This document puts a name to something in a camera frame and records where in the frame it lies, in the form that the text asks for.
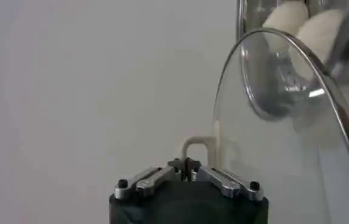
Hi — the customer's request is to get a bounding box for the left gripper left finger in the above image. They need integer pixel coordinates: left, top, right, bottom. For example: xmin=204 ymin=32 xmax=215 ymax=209
xmin=115 ymin=158 xmax=190 ymax=200

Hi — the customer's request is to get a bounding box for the round glass lid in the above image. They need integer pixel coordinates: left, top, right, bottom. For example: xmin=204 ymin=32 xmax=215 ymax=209
xmin=180 ymin=27 xmax=349 ymax=224

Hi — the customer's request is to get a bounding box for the steel steamer basket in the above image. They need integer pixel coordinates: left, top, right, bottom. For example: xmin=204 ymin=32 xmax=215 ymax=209
xmin=237 ymin=0 xmax=349 ymax=122

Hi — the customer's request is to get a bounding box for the white steamed bun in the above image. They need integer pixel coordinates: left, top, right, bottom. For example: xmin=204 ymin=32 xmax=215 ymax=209
xmin=289 ymin=9 xmax=345 ymax=82
xmin=262 ymin=1 xmax=309 ymax=52

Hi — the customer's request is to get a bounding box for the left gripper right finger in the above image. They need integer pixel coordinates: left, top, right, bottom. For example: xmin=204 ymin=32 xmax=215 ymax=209
xmin=189 ymin=159 xmax=265 ymax=201

